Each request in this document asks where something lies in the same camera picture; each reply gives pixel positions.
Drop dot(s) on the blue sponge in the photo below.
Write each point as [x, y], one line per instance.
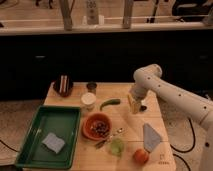
[54, 143]

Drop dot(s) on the orange bowl with beans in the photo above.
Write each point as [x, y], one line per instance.
[96, 127]

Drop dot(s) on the white cup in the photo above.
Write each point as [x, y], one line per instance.
[88, 100]

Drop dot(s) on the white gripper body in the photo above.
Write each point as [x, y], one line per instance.
[138, 92]

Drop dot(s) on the green pepper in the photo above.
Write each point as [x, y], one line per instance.
[110, 102]

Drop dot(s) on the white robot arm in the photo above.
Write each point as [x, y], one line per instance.
[198, 108]

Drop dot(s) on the green plastic cup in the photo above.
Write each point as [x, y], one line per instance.
[116, 147]

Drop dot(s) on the green plastic tray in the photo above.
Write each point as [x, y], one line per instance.
[64, 123]

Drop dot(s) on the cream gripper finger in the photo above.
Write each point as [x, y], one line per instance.
[134, 105]

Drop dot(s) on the small dark cup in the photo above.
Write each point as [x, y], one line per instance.
[91, 87]

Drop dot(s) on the black and white spoon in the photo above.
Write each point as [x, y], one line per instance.
[143, 108]

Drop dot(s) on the blue folded cloth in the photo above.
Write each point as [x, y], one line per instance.
[151, 137]

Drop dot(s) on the dark bowl with sticks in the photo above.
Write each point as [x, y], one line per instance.
[63, 85]

